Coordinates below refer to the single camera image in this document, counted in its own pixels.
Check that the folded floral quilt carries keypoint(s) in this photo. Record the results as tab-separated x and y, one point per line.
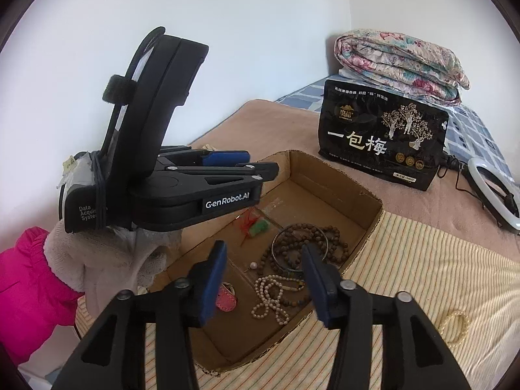
398	61

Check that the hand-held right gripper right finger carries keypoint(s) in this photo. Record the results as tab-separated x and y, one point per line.
315	288

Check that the brown blanket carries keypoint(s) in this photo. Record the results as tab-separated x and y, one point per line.
406	207

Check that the striped yellow blanket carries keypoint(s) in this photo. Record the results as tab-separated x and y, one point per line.
406	260

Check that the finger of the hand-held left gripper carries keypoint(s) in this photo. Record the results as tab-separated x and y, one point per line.
227	174
227	157

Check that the person's left hand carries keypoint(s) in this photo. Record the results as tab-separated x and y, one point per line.
109	260

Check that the black snack bag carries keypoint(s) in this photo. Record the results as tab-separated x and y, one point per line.
365	142

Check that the cardboard box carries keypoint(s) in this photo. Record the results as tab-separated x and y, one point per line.
317	199

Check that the thin dark bangle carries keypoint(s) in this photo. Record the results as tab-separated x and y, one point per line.
274	252

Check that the red and green pendant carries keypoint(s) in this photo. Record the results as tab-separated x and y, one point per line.
260	227

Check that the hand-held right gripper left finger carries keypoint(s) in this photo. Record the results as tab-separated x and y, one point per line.
213	288

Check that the small pearl pin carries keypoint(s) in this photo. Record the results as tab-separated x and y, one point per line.
253	266

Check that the person's left forearm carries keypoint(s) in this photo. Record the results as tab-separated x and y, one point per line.
28	276

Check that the blue checked bedsheet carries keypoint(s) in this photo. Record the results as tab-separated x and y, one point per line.
475	130

